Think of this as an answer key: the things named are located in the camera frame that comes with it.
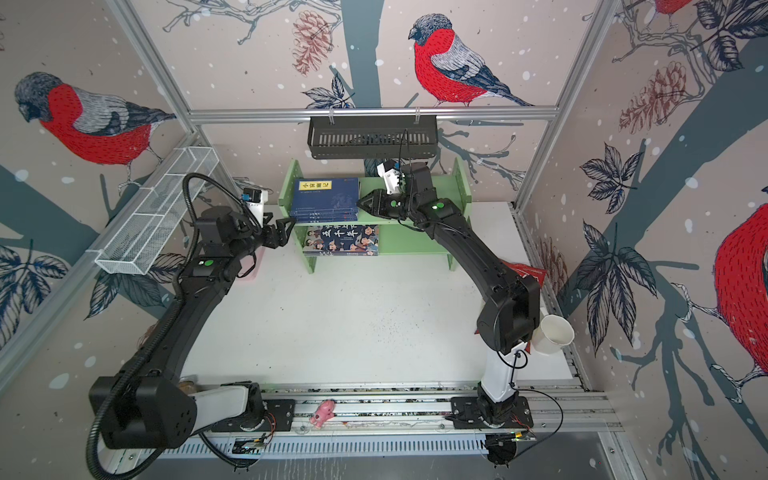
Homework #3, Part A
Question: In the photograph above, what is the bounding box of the illustrated Chinese history book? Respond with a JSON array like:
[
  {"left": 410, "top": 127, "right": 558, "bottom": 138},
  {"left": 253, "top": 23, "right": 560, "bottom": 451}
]
[{"left": 301, "top": 225, "right": 379, "bottom": 257}]

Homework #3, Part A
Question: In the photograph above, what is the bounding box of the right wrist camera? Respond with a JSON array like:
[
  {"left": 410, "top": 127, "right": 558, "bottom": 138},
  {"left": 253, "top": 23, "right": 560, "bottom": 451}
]
[{"left": 376, "top": 159, "right": 405, "bottom": 195}]

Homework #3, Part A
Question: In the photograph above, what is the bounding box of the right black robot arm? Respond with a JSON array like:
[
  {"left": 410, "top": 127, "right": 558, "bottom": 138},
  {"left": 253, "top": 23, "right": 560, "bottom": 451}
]
[{"left": 357, "top": 156, "right": 541, "bottom": 428}]

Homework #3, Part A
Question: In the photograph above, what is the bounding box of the pink pig toy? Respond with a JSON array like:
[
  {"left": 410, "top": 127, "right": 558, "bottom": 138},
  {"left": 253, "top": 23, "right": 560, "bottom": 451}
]
[{"left": 310, "top": 400, "right": 336, "bottom": 428}]

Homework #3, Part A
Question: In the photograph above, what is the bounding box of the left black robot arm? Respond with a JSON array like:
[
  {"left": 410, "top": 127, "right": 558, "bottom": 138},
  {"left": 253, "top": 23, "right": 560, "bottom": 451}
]
[{"left": 85, "top": 172, "right": 296, "bottom": 479}]

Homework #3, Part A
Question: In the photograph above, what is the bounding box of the white mesh wall tray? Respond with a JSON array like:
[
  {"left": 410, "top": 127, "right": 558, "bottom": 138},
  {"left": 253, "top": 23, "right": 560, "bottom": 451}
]
[{"left": 95, "top": 146, "right": 219, "bottom": 275}]

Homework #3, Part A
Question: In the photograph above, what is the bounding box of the black hanging wire basket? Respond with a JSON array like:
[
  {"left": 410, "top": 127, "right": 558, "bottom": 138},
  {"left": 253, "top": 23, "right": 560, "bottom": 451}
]
[{"left": 307, "top": 115, "right": 439, "bottom": 160}]

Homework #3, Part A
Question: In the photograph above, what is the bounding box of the pink pencil case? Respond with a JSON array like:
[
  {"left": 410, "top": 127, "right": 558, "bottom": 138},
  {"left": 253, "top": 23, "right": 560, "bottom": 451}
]
[{"left": 239, "top": 248, "right": 264, "bottom": 281}]

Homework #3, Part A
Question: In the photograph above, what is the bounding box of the red Chuba chips bag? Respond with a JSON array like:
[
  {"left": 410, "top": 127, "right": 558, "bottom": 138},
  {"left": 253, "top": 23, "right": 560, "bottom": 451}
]
[{"left": 504, "top": 261, "right": 546, "bottom": 343}]

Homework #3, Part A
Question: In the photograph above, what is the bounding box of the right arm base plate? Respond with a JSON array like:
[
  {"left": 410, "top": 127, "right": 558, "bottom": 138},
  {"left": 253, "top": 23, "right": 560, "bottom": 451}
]
[{"left": 445, "top": 394, "right": 533, "bottom": 430}]

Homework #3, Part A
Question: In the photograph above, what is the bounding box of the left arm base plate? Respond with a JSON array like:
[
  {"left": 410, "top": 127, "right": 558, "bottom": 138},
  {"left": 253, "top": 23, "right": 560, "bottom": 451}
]
[{"left": 211, "top": 399, "right": 296, "bottom": 433}]

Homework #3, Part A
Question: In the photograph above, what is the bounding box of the aluminium mounting rail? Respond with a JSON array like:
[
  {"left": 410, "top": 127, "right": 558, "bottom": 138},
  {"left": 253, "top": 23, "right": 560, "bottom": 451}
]
[{"left": 211, "top": 382, "right": 623, "bottom": 440}]

